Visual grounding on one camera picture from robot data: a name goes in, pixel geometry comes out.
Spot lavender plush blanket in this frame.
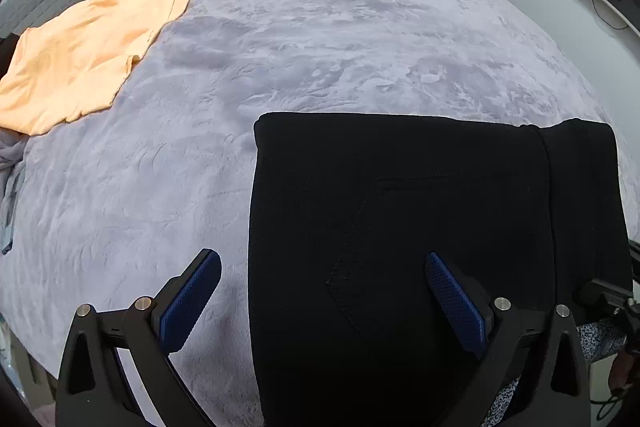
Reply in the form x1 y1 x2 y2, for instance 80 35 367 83
0 0 633 427

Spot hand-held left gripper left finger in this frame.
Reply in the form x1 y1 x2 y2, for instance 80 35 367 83
54 248 223 427

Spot pale orange shirt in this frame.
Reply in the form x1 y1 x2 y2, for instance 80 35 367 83
0 0 207 136

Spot black pants with patterned lining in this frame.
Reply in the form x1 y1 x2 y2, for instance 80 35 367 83
247 112 635 427

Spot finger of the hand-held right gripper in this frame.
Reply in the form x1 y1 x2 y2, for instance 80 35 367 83
573 278 632 309

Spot grey hooded sweatshirt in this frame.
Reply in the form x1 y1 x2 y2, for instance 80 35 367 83
0 167 27 256

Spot black cable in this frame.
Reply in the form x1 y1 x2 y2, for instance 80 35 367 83
590 0 630 30

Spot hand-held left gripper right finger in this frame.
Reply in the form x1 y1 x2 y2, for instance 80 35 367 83
424 252 592 427

